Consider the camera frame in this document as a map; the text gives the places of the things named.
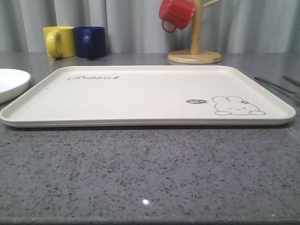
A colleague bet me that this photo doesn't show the wooden mug tree stand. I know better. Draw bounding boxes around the wooden mug tree stand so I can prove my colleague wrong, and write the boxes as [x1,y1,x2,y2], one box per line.
[167,0,222,64]

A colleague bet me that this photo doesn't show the cream rabbit serving tray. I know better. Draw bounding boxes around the cream rabbit serving tray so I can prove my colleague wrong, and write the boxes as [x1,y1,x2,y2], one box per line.
[0,66,296,128]

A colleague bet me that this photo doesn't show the white round plate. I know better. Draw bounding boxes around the white round plate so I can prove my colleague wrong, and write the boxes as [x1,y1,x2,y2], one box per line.
[0,68,31,103]

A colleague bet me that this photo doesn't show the red mug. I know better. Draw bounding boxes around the red mug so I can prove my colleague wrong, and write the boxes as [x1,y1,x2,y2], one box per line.
[158,0,195,33]

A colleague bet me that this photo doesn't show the dark blue mug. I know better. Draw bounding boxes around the dark blue mug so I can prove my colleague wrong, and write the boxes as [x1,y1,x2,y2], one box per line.
[74,26,107,58]

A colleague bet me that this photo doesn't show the grey curtain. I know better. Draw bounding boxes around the grey curtain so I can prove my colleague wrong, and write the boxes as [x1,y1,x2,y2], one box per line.
[0,0,300,53]

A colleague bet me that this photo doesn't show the silver chopstick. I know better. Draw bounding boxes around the silver chopstick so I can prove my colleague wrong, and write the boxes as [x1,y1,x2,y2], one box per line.
[282,75,300,86]

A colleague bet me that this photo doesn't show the yellow mug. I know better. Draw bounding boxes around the yellow mug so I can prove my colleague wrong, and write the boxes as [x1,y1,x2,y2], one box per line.
[43,26,76,58]

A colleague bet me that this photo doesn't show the silver fork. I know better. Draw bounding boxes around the silver fork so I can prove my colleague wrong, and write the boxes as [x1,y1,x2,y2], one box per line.
[254,76,300,95]

